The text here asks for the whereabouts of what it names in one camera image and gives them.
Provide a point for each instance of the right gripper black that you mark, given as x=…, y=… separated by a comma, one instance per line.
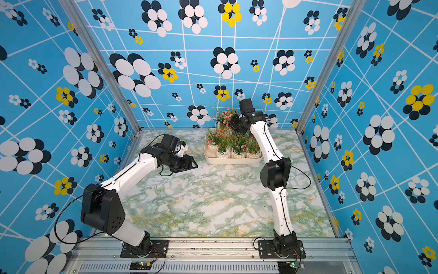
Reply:
x=233, y=124

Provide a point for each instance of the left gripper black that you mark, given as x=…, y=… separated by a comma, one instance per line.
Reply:
x=188, y=163

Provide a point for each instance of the pink potted gypsophila large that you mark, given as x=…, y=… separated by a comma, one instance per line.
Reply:
x=222, y=119

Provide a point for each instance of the red potted gypsophila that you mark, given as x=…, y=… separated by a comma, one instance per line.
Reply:
x=223, y=148
x=238, y=146

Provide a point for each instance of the orange potted gypsophila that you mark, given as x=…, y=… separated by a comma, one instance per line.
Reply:
x=253, y=149

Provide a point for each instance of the pink potted gypsophila front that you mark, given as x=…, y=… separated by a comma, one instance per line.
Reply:
x=212, y=142

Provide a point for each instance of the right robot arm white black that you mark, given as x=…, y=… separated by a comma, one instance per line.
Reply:
x=274, y=174

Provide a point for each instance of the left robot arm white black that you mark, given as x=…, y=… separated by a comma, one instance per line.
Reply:
x=102, y=206

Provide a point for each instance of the white plastic storage box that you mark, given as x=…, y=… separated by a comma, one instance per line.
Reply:
x=216, y=160

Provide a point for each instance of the left controller board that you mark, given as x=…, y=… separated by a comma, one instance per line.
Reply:
x=140, y=266

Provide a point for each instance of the controller board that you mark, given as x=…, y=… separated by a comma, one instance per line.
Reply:
x=286, y=268
x=140, y=266

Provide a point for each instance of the right controller board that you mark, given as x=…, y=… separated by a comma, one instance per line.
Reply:
x=286, y=268

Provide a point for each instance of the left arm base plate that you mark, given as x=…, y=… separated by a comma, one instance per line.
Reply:
x=157, y=248

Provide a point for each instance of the aluminium front rail frame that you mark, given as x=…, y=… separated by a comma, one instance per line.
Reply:
x=101, y=255

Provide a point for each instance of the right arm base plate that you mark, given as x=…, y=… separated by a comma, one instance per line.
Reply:
x=267, y=249

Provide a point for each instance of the right aluminium corner post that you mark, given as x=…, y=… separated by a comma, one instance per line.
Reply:
x=340, y=41

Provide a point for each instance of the aluminium corner post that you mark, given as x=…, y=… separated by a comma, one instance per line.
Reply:
x=340, y=41
x=89, y=41

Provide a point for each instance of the left aluminium corner post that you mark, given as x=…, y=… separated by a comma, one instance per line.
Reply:
x=89, y=41

